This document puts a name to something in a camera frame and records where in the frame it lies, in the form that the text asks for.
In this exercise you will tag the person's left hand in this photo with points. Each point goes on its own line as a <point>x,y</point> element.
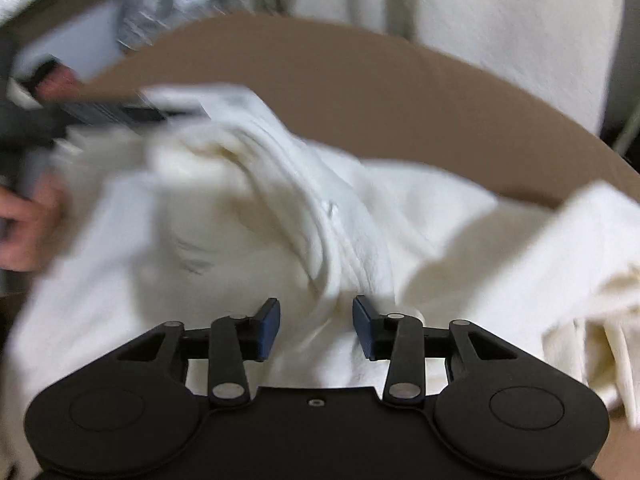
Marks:
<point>30,230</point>

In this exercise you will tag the white hanging robe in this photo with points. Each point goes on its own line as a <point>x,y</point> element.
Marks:
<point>450,10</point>

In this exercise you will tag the silver plastic bag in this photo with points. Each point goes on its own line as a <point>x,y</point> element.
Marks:
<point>155,0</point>

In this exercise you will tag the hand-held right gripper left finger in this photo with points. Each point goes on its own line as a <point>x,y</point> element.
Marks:
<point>267,330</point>

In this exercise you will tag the white long-sleeve shirt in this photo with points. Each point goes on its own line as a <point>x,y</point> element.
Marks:
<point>250,235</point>

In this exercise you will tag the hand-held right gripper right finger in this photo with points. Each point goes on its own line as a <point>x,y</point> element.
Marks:
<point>362,330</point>

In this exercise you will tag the red plastic object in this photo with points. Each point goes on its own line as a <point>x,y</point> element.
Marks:
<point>62,85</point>

